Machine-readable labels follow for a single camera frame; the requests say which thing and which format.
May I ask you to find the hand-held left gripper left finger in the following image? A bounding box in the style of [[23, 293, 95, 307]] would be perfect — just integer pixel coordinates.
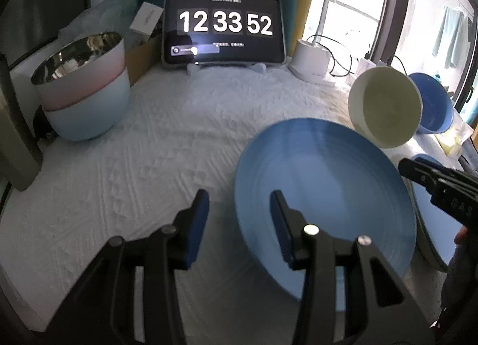
[[48, 189, 210, 345]]

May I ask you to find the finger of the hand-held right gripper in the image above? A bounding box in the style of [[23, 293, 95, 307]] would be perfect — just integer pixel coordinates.
[[412, 156, 478, 186], [398, 158, 445, 200]]

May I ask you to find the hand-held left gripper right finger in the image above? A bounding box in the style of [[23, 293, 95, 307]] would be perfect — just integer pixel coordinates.
[[269, 190, 434, 345]]

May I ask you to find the blue plate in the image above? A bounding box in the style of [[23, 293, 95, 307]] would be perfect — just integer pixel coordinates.
[[235, 118, 418, 301], [409, 154, 454, 271]]

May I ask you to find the cream bowl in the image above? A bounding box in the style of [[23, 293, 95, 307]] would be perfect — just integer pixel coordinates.
[[348, 66, 423, 149]]

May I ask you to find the person's right forearm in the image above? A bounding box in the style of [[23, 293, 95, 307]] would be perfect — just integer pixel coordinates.
[[441, 244, 478, 332]]

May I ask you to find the yellow tissue pack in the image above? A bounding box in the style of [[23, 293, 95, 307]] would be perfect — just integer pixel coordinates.
[[437, 121, 475, 159]]

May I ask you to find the white tablecloth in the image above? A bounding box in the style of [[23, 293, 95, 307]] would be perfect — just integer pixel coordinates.
[[0, 65, 464, 334]]

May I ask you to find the light blue hanging towel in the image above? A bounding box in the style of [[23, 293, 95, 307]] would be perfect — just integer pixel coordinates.
[[432, 5, 465, 69]]

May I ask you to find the white desk lamp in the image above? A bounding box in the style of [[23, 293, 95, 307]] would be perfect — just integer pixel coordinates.
[[287, 0, 370, 86]]

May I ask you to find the light blue bowl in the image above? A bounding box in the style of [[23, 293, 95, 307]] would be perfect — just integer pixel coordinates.
[[44, 69, 131, 141]]

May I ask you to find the white tablet stand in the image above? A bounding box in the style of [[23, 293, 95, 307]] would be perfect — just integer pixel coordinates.
[[186, 61, 267, 76]]

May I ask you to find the cardboard box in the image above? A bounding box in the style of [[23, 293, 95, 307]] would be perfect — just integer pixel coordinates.
[[125, 35, 165, 88]]

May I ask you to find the tablet with clock display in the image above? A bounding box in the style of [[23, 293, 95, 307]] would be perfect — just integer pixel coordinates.
[[162, 0, 287, 69]]

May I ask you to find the pink steel-lined bowl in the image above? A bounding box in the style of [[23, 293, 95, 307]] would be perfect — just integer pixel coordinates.
[[30, 31, 131, 111]]

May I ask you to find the yellow curtain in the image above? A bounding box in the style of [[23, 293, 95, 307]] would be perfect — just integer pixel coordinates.
[[297, 0, 322, 58]]

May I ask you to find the small white box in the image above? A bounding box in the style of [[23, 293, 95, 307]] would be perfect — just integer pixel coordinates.
[[129, 2, 164, 37]]

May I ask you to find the clear plastic bag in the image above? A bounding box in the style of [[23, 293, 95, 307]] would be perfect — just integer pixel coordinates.
[[60, 0, 139, 43]]

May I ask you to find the black lamp cable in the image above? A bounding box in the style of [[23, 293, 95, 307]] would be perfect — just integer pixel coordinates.
[[306, 33, 374, 77]]

